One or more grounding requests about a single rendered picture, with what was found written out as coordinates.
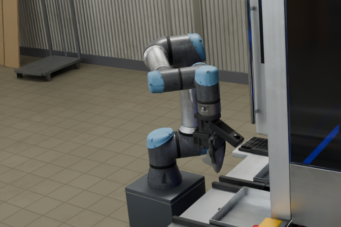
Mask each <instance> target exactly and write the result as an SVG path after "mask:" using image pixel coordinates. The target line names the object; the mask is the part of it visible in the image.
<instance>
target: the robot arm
mask: <svg viewBox="0 0 341 227"><path fill-rule="evenodd" d="M143 60H144V63H145V65H146V66H147V67H148V68H149V70H150V72H149V73H148V75H147V77H148V86H149V91H150V92H151V93H163V92H171V91H179V94H180V107H181V119H182V123H181V124H180V125H179V130H178V131H174V130H173V129H172V128H159V129H156V130H154V131H152V132H151V133H150V134H149V135H148V136H147V148H148V156H149V165H150V168H149V172H148V176H147V183H148V186H149V187H151V188H154V189H158V190H165V189H169V188H173V187H176V186H178V185H179V184H180V183H181V182H182V174H181V172H180V171H179V168H178V165H177V161H176V159H179V158H186V157H194V156H201V155H206V154H207V156H205V157H202V161H203V162H204V163H205V164H208V165H210V166H212V167H213V168H214V170H215V172H216V173H219V172H220V170H221V168H222V165H223V161H224V156H225V149H226V141H227V142H228V143H229V144H231V145H232V146H233V147H237V146H239V145H240V144H241V143H242V142H243V141H244V137H242V136H241V135H240V134H238V133H237V132H236V131H235V130H233V129H232V128H231V127H230V126H228V125H227V124H226V123H224V122H223V121H222V120H221V119H220V118H221V99H220V85H219V79H220V77H219V73H218V69H217V67H215V66H211V65H206V64H205V63H202V62H204V61H206V53H205V50H204V46H203V42H202V39H201V37H200V35H199V34H197V33H193V34H183V35H174V36H164V37H160V38H158V39H155V40H154V41H152V42H151V43H150V44H148V45H147V46H146V48H145V50H144V52H143ZM171 65H173V66H174V68H173V69H172V68H171Z"/></svg>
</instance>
